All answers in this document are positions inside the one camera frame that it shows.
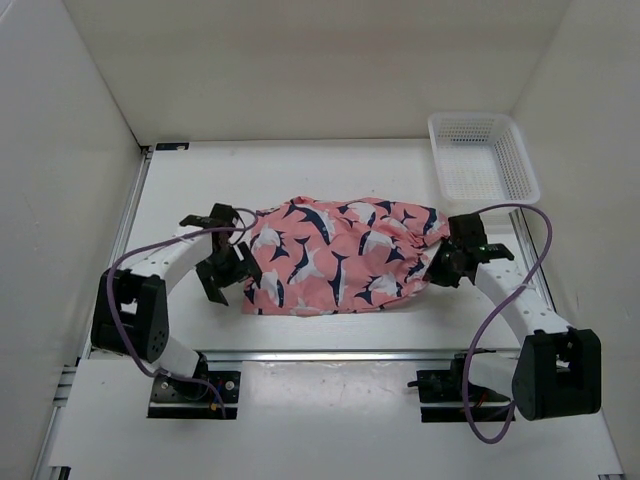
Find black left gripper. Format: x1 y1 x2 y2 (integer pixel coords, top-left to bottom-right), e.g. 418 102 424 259
194 241 261 305

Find pink shark print shorts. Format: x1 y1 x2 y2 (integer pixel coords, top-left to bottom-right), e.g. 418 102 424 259
242 196 449 317

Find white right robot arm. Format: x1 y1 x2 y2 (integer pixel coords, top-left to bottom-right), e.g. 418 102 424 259
427 241 602 421

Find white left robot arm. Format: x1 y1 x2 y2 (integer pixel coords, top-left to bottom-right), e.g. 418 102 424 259
91 221 262 400

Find white perforated plastic basket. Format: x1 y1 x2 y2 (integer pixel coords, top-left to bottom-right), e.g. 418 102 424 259
428 112 540 215

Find dark label sticker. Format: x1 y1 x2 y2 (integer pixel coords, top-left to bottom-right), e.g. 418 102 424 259
155 142 190 151

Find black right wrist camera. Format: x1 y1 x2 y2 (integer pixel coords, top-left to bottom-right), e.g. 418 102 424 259
448 213 515 263

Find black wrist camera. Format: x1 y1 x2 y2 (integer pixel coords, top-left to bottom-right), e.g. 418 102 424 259
448 213 515 263
179 203 240 233

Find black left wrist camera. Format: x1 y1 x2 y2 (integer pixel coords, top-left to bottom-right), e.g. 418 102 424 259
179 203 240 233

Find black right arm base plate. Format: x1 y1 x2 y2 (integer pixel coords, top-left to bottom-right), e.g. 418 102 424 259
408 367 517 424

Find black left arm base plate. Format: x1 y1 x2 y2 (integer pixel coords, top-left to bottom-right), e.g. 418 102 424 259
147 370 241 420

